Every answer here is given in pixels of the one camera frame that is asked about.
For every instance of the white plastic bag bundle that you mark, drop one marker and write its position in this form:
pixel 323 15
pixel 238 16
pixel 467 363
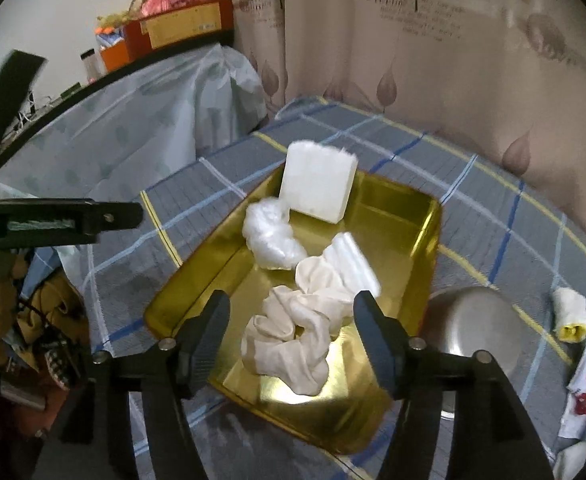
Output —
pixel 273 240

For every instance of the brown plush toy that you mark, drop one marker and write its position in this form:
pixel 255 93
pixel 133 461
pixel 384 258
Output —
pixel 58 305

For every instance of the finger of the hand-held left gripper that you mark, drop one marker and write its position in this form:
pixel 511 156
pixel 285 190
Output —
pixel 98 216
pixel 8 105

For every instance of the pink plastic bag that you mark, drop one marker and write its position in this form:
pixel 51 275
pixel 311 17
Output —
pixel 168 0

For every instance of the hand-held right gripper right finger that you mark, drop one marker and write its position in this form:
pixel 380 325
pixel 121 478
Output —
pixel 375 342

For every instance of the yellow cardboard box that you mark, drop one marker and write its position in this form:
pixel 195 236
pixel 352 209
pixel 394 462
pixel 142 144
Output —
pixel 188 22

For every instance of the steel bowl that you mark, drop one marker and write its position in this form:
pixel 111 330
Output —
pixel 468 325

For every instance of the beige leaf print curtain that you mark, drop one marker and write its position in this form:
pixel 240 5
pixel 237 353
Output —
pixel 473 60

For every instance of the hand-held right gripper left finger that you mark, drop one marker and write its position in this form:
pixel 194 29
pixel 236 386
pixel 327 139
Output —
pixel 210 340

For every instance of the gold tin box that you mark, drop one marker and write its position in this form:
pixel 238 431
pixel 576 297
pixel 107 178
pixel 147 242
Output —
pixel 388 240

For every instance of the pale plastic cover sheet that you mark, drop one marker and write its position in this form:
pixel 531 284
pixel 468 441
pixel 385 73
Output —
pixel 123 125

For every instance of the orange cardboard box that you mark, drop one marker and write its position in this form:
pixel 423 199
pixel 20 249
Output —
pixel 123 50

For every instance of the clear white cloth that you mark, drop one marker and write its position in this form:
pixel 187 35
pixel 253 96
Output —
pixel 353 260

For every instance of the white fleece roll yellow inside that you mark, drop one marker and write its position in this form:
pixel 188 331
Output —
pixel 568 307

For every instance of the clear bottle black cap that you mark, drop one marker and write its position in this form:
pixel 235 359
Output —
pixel 92 65

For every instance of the white tissue stack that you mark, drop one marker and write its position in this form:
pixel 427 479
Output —
pixel 318 185

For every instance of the cream cloth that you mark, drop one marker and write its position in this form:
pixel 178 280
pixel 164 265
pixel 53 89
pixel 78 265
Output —
pixel 293 350

